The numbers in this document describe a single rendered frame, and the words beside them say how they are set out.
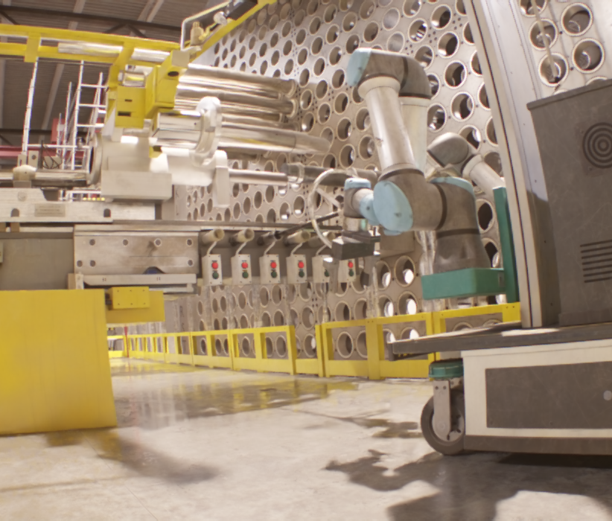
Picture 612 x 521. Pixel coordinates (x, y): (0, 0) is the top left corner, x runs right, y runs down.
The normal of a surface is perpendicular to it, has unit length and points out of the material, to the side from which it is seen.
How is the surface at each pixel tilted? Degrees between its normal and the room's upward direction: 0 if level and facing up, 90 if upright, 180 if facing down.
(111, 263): 90
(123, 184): 90
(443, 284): 90
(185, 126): 90
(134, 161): 68
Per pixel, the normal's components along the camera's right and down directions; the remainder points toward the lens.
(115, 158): 0.50, -0.48
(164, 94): 0.47, 0.60
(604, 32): -0.82, 0.01
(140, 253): 0.57, -0.12
